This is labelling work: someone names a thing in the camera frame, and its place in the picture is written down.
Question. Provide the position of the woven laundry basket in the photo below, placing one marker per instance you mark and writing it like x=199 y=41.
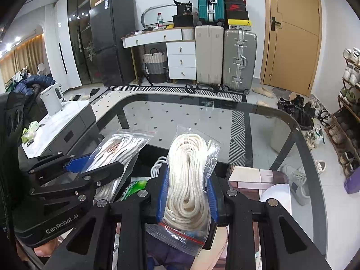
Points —
x=154 y=67

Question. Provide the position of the marble top side table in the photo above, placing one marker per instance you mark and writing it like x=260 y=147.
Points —
x=76 y=121

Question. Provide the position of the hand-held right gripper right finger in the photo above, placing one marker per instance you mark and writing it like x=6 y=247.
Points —
x=214 y=202

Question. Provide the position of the black cardboard box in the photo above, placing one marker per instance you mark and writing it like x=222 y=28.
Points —
x=146 y=160

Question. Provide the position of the grey white sneaker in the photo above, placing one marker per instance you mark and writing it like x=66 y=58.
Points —
x=296 y=182

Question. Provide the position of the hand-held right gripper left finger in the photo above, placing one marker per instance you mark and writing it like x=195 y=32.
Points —
x=162 y=199

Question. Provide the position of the black shoebox white label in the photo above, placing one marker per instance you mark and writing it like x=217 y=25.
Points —
x=234 y=0

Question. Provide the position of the glass table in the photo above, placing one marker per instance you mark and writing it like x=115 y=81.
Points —
x=197 y=118

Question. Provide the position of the silver suitcase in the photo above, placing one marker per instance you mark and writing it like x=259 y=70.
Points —
x=239 y=62

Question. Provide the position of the black paper bag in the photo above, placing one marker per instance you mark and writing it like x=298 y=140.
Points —
x=183 y=8

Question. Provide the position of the pile of shoes on floor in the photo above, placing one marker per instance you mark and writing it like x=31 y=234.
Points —
x=298 y=112

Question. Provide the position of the white electric kettle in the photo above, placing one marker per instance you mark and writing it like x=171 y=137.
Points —
x=52 y=101

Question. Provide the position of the clear water bottle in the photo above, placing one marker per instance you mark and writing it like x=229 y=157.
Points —
x=160 y=22

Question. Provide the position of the oval mirror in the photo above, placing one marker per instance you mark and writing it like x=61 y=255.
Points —
x=144 y=14

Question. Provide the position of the white paper sheet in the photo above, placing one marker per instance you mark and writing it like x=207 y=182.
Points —
x=277 y=198

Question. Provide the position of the group of assorted shoes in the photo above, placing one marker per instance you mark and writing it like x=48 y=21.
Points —
x=348 y=73

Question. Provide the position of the printed cartoon desk mat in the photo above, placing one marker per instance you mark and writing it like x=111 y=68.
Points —
x=247 y=180

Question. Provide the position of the tan curtain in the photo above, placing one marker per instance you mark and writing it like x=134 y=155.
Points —
x=25 y=59

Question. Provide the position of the green white packet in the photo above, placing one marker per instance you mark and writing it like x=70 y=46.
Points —
x=135 y=187

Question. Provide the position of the blue puffer jacket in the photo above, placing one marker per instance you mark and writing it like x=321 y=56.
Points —
x=36 y=83

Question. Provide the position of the beige slipper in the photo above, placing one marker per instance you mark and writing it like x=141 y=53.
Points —
x=263 y=92
x=267 y=103

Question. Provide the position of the flat brown cardboard box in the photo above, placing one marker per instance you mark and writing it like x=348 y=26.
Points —
x=102 y=0

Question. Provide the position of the black shoebox red logo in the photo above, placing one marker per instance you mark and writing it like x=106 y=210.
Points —
x=236 y=7

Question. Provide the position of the tall glass door cabinet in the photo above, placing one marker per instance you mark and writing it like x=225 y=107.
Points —
x=80 y=47

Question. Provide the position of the plain black shoebox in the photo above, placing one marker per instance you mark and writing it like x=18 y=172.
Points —
x=237 y=15

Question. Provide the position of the dark grey fridge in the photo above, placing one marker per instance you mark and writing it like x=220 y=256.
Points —
x=112 y=47

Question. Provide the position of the wooden shoe rack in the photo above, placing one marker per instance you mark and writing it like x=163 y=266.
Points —
x=336 y=118

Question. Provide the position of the wooden door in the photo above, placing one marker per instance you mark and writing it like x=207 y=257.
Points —
x=295 y=33

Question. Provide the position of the black storage box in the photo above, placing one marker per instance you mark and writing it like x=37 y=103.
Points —
x=182 y=21

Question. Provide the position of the white dressing desk with drawers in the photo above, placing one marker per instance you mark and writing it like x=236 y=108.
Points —
x=180 y=59

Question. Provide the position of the teal suitcase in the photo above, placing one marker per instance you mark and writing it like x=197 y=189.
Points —
x=209 y=0

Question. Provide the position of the person's left hand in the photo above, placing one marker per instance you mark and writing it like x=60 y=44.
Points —
x=45 y=249

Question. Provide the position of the beige suitcase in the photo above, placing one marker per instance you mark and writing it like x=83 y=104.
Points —
x=209 y=56

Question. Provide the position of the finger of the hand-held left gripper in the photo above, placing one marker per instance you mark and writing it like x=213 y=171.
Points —
x=104 y=173
x=77 y=165

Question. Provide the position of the pale green toy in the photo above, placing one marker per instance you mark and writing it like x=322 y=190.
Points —
x=30 y=133

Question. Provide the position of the purple bag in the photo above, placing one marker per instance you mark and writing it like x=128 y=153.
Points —
x=353 y=184

